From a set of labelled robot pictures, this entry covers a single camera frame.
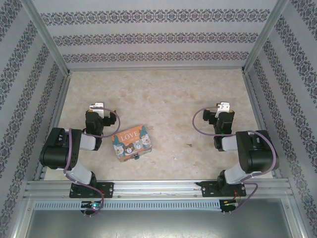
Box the orange bear print tin box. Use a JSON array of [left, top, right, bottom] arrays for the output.
[[111, 124, 153, 164]]

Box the right controller board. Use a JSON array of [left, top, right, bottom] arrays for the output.
[[221, 199, 239, 208]]

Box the controller board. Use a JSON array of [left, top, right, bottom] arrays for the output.
[[80, 200, 104, 209], [221, 199, 239, 208]]

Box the left controller board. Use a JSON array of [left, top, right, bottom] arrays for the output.
[[80, 200, 104, 209]]

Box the grey metal sheet tray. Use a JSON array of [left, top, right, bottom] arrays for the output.
[[23, 208, 307, 238]]

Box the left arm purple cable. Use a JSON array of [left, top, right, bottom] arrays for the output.
[[63, 108, 121, 216]]

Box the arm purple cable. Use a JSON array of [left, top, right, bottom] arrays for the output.
[[63, 108, 121, 216], [192, 106, 277, 214]]

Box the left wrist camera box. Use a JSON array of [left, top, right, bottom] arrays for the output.
[[89, 101, 106, 118]]

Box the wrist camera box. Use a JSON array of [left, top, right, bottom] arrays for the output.
[[89, 101, 106, 118], [215, 101, 231, 119]]

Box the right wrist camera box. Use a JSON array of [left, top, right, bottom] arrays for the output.
[[215, 101, 231, 119]]

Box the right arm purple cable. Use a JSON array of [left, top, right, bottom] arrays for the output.
[[192, 106, 277, 214]]

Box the aluminium side rail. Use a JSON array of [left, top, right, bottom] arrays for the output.
[[242, 70, 283, 179], [33, 73, 72, 180]]

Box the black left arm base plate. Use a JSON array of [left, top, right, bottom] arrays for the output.
[[69, 182, 115, 199]]

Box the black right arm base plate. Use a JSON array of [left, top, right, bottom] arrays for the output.
[[199, 180, 247, 198]]

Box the aluminium mounting rail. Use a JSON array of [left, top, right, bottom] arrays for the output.
[[23, 179, 291, 200]]

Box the aluminium frame post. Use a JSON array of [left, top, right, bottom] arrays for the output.
[[19, 0, 72, 76], [242, 0, 290, 74]]

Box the slotted grey cable duct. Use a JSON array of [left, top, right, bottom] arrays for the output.
[[33, 200, 221, 210]]

